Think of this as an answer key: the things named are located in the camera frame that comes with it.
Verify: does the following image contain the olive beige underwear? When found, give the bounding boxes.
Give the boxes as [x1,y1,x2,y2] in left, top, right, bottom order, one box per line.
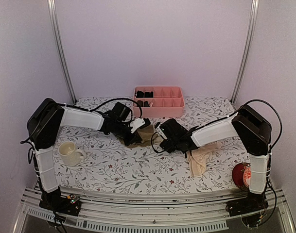
[115,125,155,148]

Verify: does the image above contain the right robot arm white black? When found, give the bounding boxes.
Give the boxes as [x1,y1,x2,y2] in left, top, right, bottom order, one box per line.
[155,105,272,216]

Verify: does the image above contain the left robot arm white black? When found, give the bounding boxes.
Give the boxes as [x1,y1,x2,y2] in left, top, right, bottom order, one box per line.
[22,98,149,216]

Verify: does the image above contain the peach underwear pile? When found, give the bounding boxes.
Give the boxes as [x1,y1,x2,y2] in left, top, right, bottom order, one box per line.
[187,141,222,177]

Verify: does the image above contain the black rolled underwear front left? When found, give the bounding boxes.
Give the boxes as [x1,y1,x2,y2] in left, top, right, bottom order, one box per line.
[137,100,143,107]

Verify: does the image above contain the black rolled underwear front middle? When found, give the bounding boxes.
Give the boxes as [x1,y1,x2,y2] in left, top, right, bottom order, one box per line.
[143,101,150,107]

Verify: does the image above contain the black rolled underwear back left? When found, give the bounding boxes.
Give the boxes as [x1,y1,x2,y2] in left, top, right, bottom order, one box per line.
[136,91,144,98]

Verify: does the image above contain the black rolled underwear back middle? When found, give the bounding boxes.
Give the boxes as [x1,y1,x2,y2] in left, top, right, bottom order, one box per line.
[144,92,151,98]

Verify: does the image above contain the floral patterned table mat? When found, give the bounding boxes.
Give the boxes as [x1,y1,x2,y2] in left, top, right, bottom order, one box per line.
[47,96,267,195]

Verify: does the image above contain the pink compartment organizer box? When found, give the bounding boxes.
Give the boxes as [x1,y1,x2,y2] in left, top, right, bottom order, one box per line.
[133,86,185,117]

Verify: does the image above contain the cream ceramic mug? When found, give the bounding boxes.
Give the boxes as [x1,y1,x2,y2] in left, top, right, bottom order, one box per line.
[58,141,87,166]

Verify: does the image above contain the red floral round tin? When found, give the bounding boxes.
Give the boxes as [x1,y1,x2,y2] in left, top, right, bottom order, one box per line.
[232,163,250,192]

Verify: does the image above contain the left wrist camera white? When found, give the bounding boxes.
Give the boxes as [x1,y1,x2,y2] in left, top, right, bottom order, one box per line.
[129,118,151,133]

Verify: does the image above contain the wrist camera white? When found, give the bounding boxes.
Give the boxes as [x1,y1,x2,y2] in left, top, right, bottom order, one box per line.
[154,122,167,140]
[129,118,151,133]

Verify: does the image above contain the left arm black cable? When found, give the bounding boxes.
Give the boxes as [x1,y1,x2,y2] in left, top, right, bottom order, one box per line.
[52,97,144,122]

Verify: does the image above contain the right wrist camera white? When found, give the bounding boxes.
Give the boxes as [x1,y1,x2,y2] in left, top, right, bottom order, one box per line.
[154,122,167,140]

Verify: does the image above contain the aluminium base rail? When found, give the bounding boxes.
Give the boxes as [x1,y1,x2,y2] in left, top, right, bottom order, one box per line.
[12,186,296,233]

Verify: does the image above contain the right aluminium frame post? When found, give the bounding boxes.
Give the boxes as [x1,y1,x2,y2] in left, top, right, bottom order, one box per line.
[230,0,259,104]

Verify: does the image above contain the aluminium frame post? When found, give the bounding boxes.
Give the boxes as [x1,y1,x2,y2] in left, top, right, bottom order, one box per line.
[47,0,77,103]
[230,0,259,104]

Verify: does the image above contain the left aluminium frame post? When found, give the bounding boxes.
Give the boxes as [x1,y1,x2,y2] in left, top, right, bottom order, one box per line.
[47,0,77,103]

